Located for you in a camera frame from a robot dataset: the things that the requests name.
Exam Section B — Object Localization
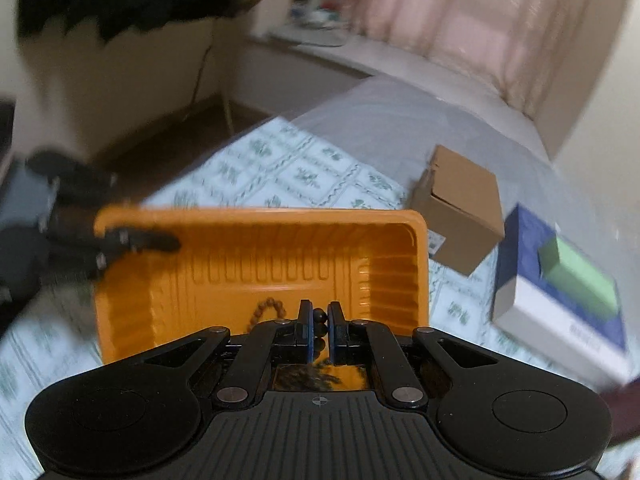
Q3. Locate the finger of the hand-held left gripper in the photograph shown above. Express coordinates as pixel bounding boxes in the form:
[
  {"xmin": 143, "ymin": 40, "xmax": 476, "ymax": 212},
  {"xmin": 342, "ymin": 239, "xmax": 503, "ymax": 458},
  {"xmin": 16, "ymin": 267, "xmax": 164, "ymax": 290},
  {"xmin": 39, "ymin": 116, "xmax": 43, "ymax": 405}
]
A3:
[
  {"xmin": 24, "ymin": 151, "xmax": 120, "ymax": 211},
  {"xmin": 45, "ymin": 226, "xmax": 182, "ymax": 282}
]

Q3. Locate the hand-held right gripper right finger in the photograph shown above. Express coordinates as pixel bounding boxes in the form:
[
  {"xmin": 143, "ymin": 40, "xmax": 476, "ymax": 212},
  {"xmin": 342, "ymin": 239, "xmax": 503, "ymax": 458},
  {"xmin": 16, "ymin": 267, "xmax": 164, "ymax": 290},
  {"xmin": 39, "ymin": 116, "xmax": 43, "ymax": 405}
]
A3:
[{"xmin": 327, "ymin": 302, "xmax": 502, "ymax": 409}]

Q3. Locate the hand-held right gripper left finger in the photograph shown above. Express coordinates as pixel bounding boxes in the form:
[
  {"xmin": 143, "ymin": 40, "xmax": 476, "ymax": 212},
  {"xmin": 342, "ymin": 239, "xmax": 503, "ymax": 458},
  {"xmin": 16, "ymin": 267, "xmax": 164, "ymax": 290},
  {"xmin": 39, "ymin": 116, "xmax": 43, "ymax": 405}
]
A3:
[{"xmin": 144, "ymin": 299, "xmax": 316, "ymax": 409}]

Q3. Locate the dark beaded bracelet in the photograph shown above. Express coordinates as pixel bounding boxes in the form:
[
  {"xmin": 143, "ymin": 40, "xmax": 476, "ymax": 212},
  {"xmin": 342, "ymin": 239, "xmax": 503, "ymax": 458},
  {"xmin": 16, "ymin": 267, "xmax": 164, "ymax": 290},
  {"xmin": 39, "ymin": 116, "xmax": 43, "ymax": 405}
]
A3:
[{"xmin": 244, "ymin": 299, "xmax": 332, "ymax": 361}]

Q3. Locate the orange plastic tray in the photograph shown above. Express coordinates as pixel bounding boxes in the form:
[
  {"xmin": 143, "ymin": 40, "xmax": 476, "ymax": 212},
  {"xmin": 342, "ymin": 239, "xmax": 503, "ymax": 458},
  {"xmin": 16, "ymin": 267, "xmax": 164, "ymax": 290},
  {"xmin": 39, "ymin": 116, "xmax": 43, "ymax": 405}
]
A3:
[{"xmin": 93, "ymin": 204, "xmax": 430, "ymax": 367}]

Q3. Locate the brown cardboard box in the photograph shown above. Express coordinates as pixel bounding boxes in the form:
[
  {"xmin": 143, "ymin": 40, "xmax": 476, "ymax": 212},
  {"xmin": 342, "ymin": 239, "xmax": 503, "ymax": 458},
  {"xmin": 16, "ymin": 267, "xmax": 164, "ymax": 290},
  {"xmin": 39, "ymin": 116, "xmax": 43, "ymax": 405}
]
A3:
[{"xmin": 404, "ymin": 144, "xmax": 506, "ymax": 277}]

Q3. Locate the white and blue flat box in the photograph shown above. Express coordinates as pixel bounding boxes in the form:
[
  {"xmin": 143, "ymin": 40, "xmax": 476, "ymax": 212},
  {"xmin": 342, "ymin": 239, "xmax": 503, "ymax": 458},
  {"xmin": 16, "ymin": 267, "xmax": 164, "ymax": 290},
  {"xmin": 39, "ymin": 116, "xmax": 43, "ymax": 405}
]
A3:
[{"xmin": 491, "ymin": 203, "xmax": 635, "ymax": 387}]

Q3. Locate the gray mattress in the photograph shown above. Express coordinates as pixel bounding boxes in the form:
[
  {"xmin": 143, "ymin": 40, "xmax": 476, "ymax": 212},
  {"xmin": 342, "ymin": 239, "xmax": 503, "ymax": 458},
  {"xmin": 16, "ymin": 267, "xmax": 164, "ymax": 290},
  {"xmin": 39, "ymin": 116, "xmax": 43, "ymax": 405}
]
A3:
[{"xmin": 292, "ymin": 72, "xmax": 553, "ymax": 202}]

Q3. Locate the green rectangular box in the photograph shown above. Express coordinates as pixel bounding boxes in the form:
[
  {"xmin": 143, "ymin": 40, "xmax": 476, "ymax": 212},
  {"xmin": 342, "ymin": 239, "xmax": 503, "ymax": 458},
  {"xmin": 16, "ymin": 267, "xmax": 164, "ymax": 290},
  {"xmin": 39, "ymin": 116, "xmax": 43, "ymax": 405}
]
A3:
[{"xmin": 537, "ymin": 236, "xmax": 622, "ymax": 322}]

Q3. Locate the brown cylindrical canister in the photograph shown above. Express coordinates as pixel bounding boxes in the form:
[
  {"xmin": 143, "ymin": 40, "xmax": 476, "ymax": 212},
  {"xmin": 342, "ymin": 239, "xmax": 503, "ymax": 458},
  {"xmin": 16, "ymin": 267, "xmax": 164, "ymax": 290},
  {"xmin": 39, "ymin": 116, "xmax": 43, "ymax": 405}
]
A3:
[{"xmin": 599, "ymin": 379, "xmax": 640, "ymax": 448}]

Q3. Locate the pink curtain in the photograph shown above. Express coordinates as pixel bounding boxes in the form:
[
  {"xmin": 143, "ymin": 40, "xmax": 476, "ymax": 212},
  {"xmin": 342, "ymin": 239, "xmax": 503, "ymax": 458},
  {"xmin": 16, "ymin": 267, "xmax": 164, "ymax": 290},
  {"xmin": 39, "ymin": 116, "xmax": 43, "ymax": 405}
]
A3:
[{"xmin": 339, "ymin": 0, "xmax": 603, "ymax": 117}]

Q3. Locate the thin dark cable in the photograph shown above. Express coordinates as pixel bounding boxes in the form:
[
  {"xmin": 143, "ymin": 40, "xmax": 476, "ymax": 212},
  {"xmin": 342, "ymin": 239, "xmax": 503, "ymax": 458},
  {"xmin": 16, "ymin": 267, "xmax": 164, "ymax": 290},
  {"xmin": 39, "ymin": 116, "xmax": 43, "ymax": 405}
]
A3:
[{"xmin": 183, "ymin": 44, "xmax": 217, "ymax": 122}]

